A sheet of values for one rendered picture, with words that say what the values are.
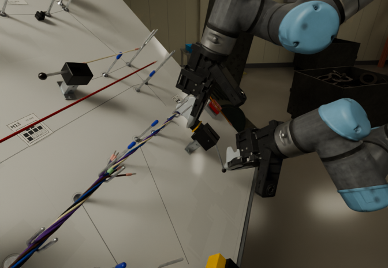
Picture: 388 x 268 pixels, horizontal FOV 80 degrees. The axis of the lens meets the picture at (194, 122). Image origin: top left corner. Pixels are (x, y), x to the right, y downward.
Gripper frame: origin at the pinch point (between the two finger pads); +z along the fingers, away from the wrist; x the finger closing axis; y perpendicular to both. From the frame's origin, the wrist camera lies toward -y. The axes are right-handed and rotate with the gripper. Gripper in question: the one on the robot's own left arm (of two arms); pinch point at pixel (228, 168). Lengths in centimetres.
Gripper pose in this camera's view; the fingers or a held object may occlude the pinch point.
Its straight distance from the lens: 67.4
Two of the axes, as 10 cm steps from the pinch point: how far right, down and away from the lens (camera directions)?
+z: -5.1, 3.5, 7.9
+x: -8.6, -1.4, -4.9
